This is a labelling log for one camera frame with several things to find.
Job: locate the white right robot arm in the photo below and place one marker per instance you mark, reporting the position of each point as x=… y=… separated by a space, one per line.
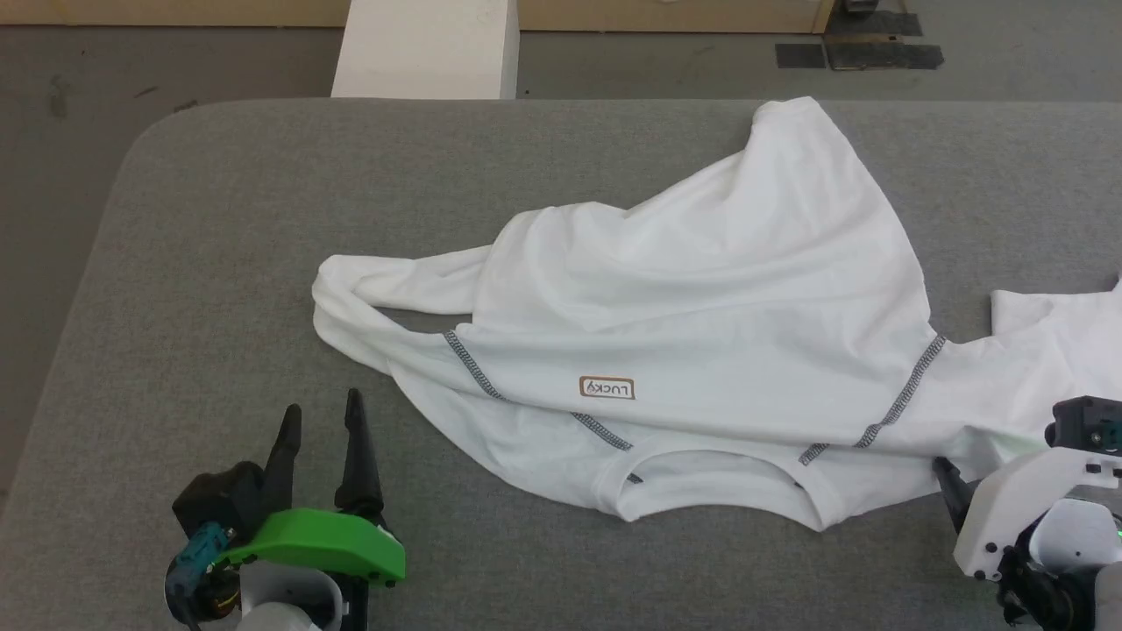
x=1078 y=535

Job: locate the long black floor tape patch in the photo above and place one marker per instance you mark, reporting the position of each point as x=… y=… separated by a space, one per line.
x=885 y=55

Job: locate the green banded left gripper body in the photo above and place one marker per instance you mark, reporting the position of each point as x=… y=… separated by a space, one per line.
x=307 y=543

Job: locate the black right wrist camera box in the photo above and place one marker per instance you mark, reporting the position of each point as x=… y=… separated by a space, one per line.
x=1087 y=425

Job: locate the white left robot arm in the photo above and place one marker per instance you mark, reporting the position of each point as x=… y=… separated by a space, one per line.
x=289 y=605

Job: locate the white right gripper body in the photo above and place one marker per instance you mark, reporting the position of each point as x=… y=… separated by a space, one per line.
x=1017 y=508

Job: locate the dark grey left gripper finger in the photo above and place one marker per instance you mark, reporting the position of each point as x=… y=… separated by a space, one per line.
x=282 y=464
x=358 y=464

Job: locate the white long-sleeve shirt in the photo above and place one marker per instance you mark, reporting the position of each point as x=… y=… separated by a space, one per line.
x=701 y=307

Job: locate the white rectangular box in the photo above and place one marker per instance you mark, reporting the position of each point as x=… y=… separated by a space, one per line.
x=425 y=48

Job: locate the small black floor tape patch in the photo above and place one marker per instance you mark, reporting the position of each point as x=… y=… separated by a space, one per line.
x=800 y=56

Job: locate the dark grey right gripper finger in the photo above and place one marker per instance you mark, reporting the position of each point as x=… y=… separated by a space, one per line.
x=954 y=495

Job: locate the grey fabric sofa cushion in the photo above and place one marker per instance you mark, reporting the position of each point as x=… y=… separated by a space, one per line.
x=219 y=263

